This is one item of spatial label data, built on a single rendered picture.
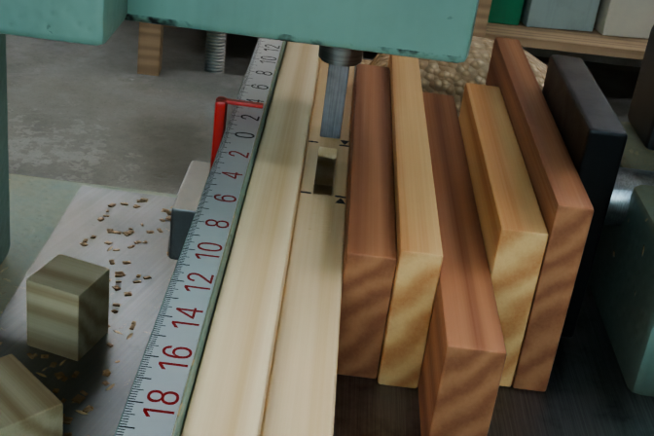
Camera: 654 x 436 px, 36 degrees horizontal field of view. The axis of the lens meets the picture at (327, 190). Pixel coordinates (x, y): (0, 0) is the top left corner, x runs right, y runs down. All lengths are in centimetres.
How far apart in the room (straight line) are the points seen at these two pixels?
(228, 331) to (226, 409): 4
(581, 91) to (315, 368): 17
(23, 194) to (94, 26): 35
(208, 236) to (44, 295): 21
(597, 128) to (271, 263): 13
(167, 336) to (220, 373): 2
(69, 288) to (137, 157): 216
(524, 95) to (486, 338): 15
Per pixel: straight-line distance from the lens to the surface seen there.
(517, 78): 47
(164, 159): 267
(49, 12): 37
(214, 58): 49
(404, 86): 50
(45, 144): 274
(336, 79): 43
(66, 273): 53
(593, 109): 39
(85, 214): 68
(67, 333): 53
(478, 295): 34
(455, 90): 63
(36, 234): 66
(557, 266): 36
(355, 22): 39
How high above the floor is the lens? 112
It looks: 26 degrees down
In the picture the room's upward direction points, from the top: 8 degrees clockwise
